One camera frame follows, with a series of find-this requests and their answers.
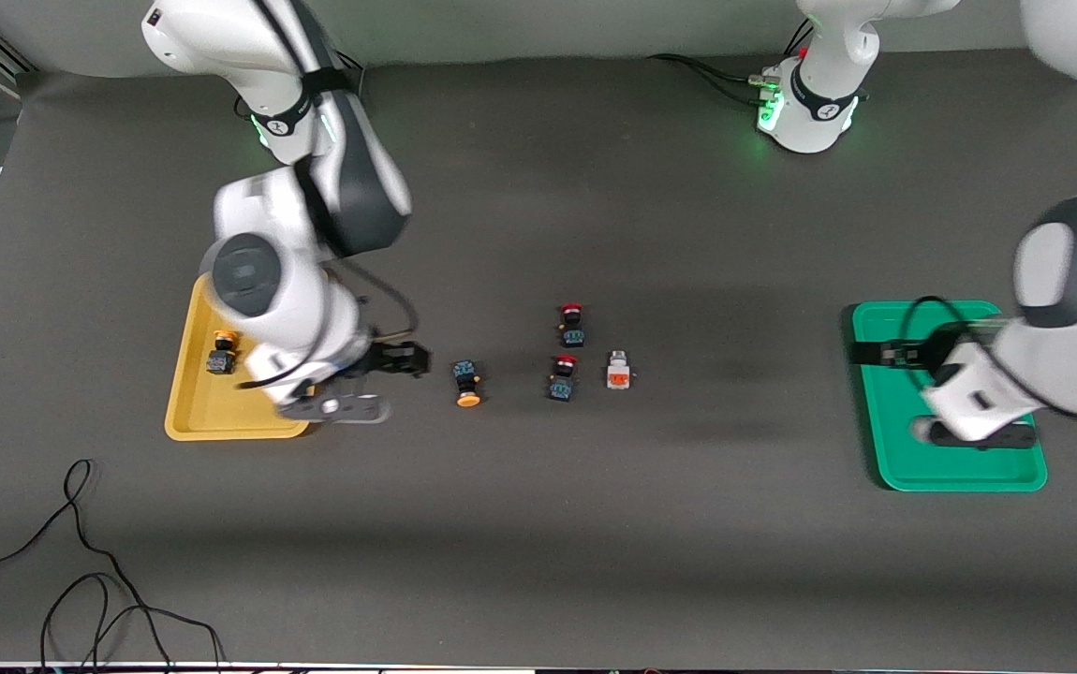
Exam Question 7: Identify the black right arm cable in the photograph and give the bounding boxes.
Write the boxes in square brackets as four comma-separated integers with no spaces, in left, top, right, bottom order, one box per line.
[237,0,420,389]

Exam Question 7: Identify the dark grey table mat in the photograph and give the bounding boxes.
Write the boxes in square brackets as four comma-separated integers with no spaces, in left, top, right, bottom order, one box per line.
[0,42,1077,670]

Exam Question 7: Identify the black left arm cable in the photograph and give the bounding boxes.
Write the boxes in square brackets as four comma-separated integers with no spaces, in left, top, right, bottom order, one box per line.
[899,171,1077,394]

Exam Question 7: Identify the loose black cable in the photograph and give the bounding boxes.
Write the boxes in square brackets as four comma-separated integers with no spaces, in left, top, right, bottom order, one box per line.
[0,459,226,670]

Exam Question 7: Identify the black left arm base cables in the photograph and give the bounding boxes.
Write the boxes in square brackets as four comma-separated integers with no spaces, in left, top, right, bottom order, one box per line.
[646,19,816,106]

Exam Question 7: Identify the yellow push button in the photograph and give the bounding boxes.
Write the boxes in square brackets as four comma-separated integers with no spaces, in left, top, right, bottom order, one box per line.
[206,330,240,375]
[450,359,484,409]

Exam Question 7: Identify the red push button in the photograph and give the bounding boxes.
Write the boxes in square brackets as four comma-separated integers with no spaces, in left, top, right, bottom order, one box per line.
[557,302,589,348]
[548,355,581,403]

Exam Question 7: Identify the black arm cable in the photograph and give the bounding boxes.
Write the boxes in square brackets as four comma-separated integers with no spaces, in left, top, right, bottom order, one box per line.
[237,0,420,389]
[899,171,1077,394]

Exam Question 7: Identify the green plastic tray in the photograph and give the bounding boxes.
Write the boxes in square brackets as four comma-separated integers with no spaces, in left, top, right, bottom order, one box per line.
[852,300,1048,492]

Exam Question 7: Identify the yellow plastic tray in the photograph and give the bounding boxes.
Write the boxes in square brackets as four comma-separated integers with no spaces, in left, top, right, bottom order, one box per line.
[164,266,330,441]

